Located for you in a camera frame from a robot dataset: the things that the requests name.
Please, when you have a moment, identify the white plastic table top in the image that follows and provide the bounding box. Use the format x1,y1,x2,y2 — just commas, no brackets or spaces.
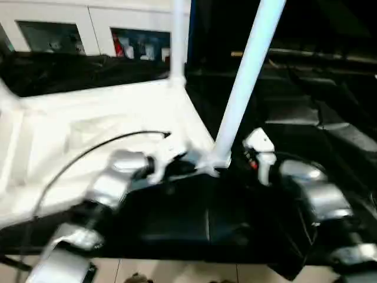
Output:
0,80,221,229

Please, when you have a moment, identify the black mat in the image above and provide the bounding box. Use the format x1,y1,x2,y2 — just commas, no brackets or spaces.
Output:
0,50,377,278

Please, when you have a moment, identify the long black bar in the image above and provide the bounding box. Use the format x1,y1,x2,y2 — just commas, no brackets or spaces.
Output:
233,49,377,65

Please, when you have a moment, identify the black case with yellow label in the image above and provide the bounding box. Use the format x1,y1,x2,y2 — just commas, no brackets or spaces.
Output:
188,0,377,62

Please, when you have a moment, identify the white cabinet with glass doors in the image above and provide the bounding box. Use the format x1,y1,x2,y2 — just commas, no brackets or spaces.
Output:
0,0,190,62

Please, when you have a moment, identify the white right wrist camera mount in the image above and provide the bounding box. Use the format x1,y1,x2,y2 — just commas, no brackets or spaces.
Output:
243,127,276,187

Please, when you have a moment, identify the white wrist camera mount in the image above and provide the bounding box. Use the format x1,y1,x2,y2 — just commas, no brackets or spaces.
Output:
144,140,190,185
243,127,276,187

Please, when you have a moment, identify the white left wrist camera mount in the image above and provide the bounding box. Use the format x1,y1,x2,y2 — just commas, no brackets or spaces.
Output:
144,140,190,185

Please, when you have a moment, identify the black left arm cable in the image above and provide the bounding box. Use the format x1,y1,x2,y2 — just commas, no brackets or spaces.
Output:
18,131,172,266

